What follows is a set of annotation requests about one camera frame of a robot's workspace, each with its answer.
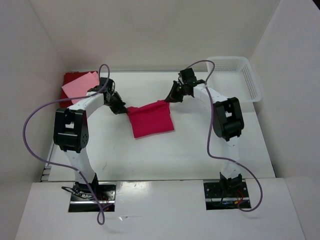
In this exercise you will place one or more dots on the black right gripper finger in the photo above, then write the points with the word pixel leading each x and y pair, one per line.
pixel 175 97
pixel 175 87

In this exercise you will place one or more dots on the magenta t shirt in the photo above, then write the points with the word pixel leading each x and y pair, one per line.
pixel 151 119

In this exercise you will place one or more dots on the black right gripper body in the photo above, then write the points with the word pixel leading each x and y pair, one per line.
pixel 183 86

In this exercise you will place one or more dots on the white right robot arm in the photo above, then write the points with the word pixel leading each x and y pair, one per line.
pixel 226 122

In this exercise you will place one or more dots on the white plastic laundry basket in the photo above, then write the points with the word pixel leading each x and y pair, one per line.
pixel 232 76

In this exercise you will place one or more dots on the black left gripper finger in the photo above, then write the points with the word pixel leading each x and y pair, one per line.
pixel 117 98
pixel 118 108

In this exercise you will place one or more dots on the pink t shirt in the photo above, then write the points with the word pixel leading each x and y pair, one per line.
pixel 76 84

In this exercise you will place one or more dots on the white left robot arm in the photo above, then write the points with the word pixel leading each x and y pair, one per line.
pixel 71 132

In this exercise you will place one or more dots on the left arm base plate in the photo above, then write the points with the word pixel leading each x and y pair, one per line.
pixel 81 202

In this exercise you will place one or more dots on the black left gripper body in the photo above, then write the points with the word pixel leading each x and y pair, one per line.
pixel 109 104

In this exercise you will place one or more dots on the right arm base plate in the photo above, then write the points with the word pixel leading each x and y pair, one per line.
pixel 217 199

